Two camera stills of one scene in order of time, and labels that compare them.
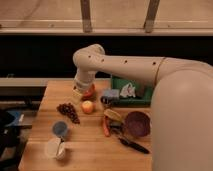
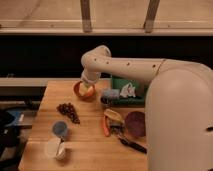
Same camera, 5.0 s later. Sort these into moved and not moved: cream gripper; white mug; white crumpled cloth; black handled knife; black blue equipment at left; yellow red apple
Moved: cream gripper; yellow red apple
Not moved: white crumpled cloth; black blue equipment at left; black handled knife; white mug
